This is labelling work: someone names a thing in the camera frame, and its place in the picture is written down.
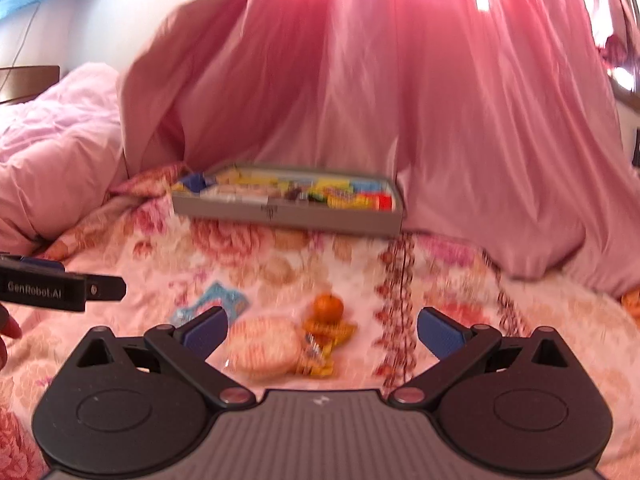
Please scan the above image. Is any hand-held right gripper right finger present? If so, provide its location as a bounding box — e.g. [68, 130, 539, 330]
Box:
[387, 306, 571, 411]

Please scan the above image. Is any floral bed sheet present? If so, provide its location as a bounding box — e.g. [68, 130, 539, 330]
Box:
[0, 162, 640, 480]

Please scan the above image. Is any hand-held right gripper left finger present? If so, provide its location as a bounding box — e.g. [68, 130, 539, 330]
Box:
[70, 306, 256, 411]

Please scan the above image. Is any brown wooden headboard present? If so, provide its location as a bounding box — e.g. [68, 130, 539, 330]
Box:
[0, 65, 61, 106]

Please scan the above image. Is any grey cardboard box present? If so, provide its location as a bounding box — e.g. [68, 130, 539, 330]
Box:
[171, 161, 407, 239]

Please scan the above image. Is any orange tangerine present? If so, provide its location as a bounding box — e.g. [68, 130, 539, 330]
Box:
[312, 293, 346, 324]

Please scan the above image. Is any person's left hand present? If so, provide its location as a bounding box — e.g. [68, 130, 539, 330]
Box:
[0, 304, 24, 367]

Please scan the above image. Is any pink duvet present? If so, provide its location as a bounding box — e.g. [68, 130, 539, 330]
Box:
[0, 62, 132, 257]

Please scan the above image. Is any orange object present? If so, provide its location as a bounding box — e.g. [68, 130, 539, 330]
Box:
[620, 290, 640, 322]

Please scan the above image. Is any pink satin curtain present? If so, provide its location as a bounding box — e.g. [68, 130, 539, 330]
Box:
[117, 0, 640, 297]

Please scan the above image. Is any light blue snack packet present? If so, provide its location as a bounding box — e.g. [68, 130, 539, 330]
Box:
[170, 281, 251, 330]

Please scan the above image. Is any row of assorted snack packets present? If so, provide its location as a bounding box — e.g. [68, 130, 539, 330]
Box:
[200, 169, 397, 212]

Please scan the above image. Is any thin dark cable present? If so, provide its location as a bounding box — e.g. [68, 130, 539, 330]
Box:
[9, 4, 41, 67]

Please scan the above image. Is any yellow snack packet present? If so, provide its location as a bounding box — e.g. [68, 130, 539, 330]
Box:
[301, 319, 359, 347]
[294, 342, 337, 379]

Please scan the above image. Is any round white bun packet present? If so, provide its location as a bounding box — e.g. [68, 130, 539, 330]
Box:
[222, 314, 307, 377]

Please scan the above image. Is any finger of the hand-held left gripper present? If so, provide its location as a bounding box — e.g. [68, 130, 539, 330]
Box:
[84, 274, 128, 303]
[19, 256, 67, 273]

